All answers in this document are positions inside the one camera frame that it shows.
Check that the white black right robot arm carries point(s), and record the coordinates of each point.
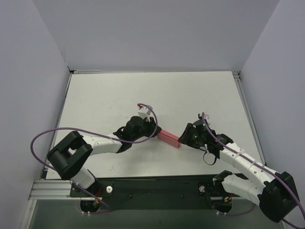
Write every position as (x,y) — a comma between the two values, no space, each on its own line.
(274,193)

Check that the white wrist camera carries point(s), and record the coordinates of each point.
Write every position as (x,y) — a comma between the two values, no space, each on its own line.
(144,112)
(205,117)

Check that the pink paper box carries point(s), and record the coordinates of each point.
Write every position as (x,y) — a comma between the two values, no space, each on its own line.
(169,138)

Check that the aluminium front crossbar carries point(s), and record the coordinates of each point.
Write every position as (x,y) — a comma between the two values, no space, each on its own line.
(51,190)

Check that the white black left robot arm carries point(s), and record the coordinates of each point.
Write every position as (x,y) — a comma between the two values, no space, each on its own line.
(70,154)

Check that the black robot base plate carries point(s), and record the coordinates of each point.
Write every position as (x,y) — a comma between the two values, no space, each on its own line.
(158,193)

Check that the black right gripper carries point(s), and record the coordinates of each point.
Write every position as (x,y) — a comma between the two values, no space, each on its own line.
(188,136)

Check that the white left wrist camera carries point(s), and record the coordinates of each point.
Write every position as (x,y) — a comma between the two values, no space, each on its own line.
(144,112)

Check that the aluminium table frame rail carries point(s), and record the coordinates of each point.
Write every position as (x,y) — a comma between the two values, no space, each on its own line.
(237,79)

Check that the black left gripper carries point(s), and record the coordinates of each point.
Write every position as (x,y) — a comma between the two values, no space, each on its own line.
(152,127)

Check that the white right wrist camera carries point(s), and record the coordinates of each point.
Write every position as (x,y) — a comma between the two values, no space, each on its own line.
(205,117)

